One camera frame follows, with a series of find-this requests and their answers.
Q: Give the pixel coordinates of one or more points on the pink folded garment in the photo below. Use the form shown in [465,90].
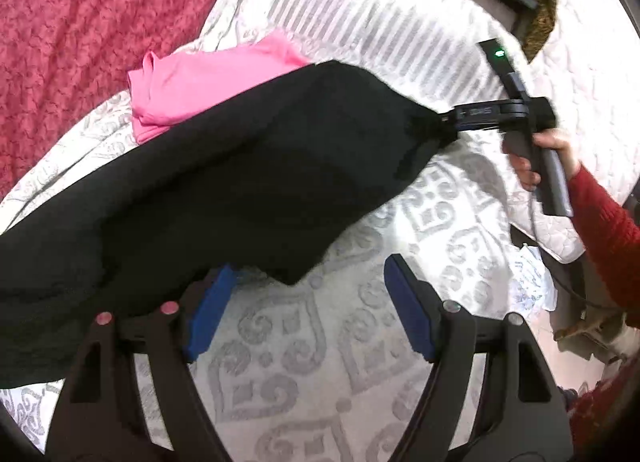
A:
[166,91]

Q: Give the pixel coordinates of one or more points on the red textured blanket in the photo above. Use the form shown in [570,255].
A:
[62,58]

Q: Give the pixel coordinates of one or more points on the black pants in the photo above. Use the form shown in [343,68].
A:
[268,179]

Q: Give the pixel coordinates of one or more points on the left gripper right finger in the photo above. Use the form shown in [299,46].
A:
[520,415]

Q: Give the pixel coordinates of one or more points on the red sleeved right forearm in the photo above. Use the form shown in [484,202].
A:
[610,237]

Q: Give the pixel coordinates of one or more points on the white quilted mattress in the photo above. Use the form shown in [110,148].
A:
[589,70]

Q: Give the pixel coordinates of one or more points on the cardboard box clutter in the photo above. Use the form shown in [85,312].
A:
[585,320]

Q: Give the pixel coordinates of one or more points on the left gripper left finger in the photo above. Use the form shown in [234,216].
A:
[99,415]

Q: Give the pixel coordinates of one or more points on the crumpled white plastic bag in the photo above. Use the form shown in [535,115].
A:
[531,288]

